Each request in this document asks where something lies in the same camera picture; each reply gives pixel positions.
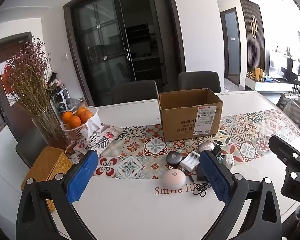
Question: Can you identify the hallway door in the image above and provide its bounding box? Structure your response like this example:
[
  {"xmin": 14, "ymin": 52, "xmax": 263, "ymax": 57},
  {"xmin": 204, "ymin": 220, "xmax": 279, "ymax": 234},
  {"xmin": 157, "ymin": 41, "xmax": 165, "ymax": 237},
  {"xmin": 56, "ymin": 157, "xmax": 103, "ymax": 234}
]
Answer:
[{"xmin": 219, "ymin": 8, "xmax": 241, "ymax": 87}]

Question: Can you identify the slatted wall panel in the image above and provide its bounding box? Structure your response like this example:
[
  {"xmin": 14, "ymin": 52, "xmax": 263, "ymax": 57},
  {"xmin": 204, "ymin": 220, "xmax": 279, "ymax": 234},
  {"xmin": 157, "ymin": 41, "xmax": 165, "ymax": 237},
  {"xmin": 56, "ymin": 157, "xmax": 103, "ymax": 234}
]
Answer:
[{"xmin": 239, "ymin": 0, "xmax": 266, "ymax": 78}]

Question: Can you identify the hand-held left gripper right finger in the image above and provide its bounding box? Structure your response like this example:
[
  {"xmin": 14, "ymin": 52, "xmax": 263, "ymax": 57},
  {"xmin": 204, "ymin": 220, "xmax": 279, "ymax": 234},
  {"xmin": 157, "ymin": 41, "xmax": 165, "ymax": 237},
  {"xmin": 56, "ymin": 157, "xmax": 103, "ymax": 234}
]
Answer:
[{"xmin": 199, "ymin": 150, "xmax": 283, "ymax": 240}]

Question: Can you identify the black rectangular adapter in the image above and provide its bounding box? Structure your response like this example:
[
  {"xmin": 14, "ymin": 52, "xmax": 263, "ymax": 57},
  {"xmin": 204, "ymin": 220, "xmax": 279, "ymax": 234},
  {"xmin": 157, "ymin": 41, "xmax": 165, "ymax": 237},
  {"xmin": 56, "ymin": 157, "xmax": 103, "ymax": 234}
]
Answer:
[{"xmin": 196, "ymin": 164, "xmax": 209, "ymax": 182}]

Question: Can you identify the pink round device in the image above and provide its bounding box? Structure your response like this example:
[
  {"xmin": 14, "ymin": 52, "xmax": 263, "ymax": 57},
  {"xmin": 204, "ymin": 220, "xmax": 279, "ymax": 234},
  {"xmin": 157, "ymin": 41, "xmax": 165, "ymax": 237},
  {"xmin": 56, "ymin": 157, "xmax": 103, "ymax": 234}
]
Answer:
[{"xmin": 162, "ymin": 169, "xmax": 186, "ymax": 188}]

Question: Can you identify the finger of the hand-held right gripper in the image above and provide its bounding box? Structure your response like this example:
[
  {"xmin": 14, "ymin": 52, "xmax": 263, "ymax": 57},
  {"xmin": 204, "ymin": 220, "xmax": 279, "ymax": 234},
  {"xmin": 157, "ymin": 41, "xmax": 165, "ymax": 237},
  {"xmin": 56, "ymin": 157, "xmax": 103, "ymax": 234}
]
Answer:
[{"xmin": 268, "ymin": 134, "xmax": 300, "ymax": 172}]

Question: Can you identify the black clip mount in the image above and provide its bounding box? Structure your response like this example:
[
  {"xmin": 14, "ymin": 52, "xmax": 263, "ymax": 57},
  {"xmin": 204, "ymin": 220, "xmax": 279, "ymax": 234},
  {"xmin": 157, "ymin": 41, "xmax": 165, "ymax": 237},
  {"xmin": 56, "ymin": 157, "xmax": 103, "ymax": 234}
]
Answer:
[{"xmin": 212, "ymin": 142, "xmax": 223, "ymax": 159}]

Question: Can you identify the brown cardboard box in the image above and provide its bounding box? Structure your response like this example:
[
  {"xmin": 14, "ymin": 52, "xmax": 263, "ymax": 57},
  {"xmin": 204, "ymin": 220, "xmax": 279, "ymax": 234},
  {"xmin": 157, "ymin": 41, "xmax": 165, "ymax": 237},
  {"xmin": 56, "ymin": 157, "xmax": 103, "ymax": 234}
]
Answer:
[{"xmin": 157, "ymin": 88, "xmax": 223, "ymax": 142}]

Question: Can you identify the silver metal ball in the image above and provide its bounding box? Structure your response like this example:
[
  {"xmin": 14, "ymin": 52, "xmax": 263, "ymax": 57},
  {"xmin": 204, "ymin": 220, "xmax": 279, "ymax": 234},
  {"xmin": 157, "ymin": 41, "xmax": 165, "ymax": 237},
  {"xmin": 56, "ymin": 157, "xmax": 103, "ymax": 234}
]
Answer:
[{"xmin": 198, "ymin": 141, "xmax": 215, "ymax": 153}]

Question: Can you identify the white shelf with toys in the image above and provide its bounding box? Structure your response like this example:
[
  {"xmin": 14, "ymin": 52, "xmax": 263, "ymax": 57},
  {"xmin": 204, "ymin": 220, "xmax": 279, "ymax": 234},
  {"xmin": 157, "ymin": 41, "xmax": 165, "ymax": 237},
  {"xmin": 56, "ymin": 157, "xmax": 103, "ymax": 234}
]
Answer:
[{"xmin": 47, "ymin": 72, "xmax": 74, "ymax": 112}]

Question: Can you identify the glass vase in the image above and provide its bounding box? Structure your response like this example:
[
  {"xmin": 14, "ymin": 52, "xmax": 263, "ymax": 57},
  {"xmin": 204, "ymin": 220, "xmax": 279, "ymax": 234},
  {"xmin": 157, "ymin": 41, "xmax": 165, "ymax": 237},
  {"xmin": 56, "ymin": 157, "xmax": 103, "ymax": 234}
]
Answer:
[{"xmin": 31, "ymin": 110, "xmax": 70, "ymax": 150}]

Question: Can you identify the dark grey egg-shaped case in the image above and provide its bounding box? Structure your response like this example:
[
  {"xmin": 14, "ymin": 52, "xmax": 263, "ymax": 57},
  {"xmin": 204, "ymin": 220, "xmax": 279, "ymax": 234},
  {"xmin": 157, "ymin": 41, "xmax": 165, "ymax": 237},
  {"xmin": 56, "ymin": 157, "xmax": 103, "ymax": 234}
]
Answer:
[{"xmin": 166, "ymin": 151, "xmax": 183, "ymax": 165}]

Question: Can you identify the floral print cloth pouch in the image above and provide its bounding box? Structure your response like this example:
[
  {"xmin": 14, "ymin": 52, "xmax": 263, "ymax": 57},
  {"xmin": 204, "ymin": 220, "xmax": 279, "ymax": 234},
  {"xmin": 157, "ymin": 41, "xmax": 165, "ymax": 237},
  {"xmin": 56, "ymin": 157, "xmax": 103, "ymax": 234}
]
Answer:
[{"xmin": 72, "ymin": 123, "xmax": 125, "ymax": 156}]

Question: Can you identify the dark grey chair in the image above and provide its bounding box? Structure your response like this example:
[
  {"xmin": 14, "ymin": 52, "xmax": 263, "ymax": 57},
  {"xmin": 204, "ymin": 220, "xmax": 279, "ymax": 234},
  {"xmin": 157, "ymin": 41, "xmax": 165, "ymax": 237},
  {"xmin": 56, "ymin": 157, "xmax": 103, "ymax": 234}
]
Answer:
[
  {"xmin": 177, "ymin": 71, "xmax": 222, "ymax": 94},
  {"xmin": 15, "ymin": 127, "xmax": 49, "ymax": 168},
  {"xmin": 111, "ymin": 79, "xmax": 159, "ymax": 105}
]

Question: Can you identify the yellow woven box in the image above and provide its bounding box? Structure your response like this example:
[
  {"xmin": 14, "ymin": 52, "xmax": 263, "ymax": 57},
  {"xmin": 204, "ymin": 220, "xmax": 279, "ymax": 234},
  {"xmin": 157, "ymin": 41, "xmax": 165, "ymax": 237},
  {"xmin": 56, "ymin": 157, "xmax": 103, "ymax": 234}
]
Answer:
[{"xmin": 21, "ymin": 147, "xmax": 74, "ymax": 213}]

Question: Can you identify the white plastic basket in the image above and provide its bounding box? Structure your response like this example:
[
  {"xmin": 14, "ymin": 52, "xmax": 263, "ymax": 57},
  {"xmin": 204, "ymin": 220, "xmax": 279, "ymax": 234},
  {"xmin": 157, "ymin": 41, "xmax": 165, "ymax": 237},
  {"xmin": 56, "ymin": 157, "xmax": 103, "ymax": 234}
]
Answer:
[{"xmin": 60, "ymin": 106, "xmax": 100, "ymax": 140}]

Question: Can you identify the white battery charger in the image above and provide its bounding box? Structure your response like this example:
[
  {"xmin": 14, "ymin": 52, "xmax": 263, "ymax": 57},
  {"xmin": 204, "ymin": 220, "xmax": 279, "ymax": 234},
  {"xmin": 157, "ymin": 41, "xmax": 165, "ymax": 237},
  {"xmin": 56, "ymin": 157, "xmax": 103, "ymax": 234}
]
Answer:
[{"xmin": 179, "ymin": 151, "xmax": 202, "ymax": 173}]

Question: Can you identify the dried flower bouquet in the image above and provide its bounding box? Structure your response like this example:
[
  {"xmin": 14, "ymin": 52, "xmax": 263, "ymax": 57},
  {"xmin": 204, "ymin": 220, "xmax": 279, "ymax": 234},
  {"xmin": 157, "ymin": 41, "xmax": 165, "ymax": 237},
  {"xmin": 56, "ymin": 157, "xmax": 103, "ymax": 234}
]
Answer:
[{"xmin": 1, "ymin": 36, "xmax": 53, "ymax": 120}]

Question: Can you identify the black cable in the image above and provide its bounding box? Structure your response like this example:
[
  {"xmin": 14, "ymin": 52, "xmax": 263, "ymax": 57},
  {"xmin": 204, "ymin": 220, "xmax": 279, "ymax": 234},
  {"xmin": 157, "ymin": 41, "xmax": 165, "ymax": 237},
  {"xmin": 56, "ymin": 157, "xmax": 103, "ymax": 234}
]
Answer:
[{"xmin": 189, "ymin": 175, "xmax": 211, "ymax": 197}]

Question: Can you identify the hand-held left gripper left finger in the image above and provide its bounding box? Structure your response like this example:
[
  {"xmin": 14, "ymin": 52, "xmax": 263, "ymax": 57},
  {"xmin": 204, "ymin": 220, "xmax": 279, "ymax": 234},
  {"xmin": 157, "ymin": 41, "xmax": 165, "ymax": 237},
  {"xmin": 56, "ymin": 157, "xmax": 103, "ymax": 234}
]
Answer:
[{"xmin": 16, "ymin": 150, "xmax": 99, "ymax": 240}]

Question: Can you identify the dark glass sliding door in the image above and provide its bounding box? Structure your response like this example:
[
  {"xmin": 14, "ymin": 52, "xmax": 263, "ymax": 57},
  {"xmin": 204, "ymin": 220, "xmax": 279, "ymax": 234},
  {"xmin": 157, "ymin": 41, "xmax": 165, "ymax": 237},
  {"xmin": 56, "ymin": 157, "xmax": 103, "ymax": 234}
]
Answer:
[{"xmin": 63, "ymin": 0, "xmax": 186, "ymax": 107}]

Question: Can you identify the white low cabinet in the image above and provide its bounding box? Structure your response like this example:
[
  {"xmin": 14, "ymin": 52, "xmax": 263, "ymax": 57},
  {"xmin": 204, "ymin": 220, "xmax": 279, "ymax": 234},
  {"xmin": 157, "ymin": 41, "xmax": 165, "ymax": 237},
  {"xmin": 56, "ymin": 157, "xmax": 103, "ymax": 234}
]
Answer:
[{"xmin": 245, "ymin": 76, "xmax": 300, "ymax": 93}]

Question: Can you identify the patterned table runner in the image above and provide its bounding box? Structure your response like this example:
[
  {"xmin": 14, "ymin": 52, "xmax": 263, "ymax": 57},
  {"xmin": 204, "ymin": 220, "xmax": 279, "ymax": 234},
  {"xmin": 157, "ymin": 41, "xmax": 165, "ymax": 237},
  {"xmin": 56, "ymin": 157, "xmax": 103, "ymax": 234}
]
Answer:
[{"xmin": 67, "ymin": 109, "xmax": 300, "ymax": 180}]

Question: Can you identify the small white toy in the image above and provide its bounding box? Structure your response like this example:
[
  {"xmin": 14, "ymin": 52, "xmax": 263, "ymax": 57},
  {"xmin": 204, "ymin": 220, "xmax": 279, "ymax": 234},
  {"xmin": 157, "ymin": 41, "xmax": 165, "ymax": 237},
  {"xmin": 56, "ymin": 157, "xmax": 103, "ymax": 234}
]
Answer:
[{"xmin": 219, "ymin": 154, "xmax": 235, "ymax": 167}]

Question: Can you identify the dark wooden door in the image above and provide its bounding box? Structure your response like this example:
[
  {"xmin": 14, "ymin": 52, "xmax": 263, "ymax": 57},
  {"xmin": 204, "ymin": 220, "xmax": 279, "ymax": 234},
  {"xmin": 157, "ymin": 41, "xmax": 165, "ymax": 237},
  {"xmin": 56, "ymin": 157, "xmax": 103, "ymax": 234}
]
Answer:
[{"xmin": 0, "ymin": 32, "xmax": 33, "ymax": 140}]

